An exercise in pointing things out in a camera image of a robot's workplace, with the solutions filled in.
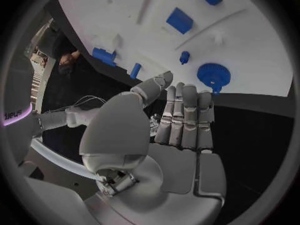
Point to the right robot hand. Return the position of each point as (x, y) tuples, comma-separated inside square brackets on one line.
[(154, 125)]

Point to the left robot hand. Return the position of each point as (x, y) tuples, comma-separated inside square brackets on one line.
[(145, 172)]

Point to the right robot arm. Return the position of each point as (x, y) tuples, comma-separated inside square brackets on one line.
[(75, 117)]

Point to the white task board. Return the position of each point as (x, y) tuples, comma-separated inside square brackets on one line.
[(246, 46)]

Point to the blue cylinder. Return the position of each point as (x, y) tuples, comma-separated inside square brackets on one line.
[(135, 70)]

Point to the blue peg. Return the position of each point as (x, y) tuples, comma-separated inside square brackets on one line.
[(184, 57)]

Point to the blue gear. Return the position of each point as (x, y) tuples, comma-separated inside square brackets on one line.
[(212, 74)]

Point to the blue plug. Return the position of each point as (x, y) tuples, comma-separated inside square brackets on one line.
[(103, 55)]

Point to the person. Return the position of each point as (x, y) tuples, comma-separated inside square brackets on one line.
[(68, 59)]

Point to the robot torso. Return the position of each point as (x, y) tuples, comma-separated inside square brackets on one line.
[(17, 90)]

